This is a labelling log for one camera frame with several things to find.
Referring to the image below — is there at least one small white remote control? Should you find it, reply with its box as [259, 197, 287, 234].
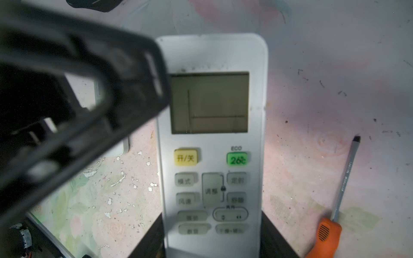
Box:
[43, 74, 129, 159]

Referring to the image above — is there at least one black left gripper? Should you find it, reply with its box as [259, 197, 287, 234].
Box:
[1, 1, 171, 226]

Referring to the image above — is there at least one orange handled screwdriver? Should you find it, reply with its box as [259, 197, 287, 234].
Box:
[306, 135, 361, 258]

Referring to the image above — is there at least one white air conditioner remote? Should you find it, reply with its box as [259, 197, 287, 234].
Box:
[157, 33, 268, 258]

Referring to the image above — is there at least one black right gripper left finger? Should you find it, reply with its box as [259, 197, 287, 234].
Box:
[129, 214, 165, 258]

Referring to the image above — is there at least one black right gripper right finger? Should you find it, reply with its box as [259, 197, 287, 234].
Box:
[259, 212, 299, 258]

